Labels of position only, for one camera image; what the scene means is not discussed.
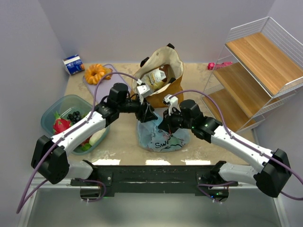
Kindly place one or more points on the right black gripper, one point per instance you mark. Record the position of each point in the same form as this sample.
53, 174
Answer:
170, 120

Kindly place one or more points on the pink wrapped item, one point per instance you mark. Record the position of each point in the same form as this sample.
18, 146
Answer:
215, 66

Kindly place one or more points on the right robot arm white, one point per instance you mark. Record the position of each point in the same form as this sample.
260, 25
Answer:
266, 169

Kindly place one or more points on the lavender cutting board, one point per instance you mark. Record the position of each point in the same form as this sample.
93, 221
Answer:
105, 86

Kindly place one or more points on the white radish toy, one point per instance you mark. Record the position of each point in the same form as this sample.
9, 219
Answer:
96, 136

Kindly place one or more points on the brown white chips bag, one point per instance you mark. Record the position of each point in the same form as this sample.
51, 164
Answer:
159, 77

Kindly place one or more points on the brown Trader Joe's tote bag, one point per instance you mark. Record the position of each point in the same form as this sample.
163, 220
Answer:
166, 55

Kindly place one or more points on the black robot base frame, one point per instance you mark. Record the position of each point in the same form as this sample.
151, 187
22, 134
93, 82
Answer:
192, 179

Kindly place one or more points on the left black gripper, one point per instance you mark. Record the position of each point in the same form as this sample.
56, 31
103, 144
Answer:
144, 109

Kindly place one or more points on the green leafy vegetable toy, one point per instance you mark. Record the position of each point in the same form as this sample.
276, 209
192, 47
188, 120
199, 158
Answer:
85, 147

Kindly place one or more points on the blue white carton box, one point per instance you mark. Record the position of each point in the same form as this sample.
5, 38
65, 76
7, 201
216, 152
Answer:
73, 64

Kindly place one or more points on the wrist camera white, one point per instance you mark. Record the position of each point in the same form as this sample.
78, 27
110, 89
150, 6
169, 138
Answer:
142, 90
172, 102

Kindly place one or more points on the dark blueberry bunch toy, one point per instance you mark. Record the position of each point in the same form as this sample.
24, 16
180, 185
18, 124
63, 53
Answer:
74, 117

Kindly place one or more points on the pink dragon fruit toy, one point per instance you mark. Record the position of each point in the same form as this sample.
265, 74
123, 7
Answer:
60, 124

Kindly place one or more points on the teal fruit tray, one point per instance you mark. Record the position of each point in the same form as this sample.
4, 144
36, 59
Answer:
64, 106

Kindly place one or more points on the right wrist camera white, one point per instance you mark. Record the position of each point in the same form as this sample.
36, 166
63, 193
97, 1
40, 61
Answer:
172, 102

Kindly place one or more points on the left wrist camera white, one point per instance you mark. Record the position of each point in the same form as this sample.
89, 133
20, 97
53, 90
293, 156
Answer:
142, 90

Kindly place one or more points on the orange bundt cake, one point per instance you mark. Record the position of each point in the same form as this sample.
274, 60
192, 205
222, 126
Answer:
95, 72

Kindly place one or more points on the white wire wooden shelf rack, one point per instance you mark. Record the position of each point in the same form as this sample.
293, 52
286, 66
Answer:
267, 71

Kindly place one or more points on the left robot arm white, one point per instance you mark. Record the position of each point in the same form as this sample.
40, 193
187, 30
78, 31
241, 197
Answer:
50, 158

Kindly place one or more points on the light blue plastic bag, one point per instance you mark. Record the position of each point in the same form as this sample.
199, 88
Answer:
151, 138

